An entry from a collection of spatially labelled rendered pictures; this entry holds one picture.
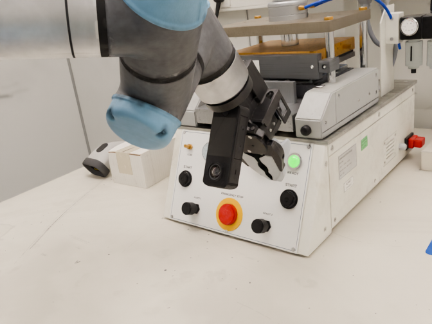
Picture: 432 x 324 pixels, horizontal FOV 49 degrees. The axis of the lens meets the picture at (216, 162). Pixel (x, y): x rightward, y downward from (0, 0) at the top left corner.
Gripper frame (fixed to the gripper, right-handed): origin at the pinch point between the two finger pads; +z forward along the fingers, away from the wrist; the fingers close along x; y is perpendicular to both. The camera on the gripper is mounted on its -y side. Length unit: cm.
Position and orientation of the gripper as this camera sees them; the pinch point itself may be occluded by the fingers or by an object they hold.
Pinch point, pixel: (274, 179)
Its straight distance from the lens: 76.5
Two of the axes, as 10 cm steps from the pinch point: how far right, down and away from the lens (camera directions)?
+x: -7.7, -1.2, 6.2
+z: 4.6, 5.6, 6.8
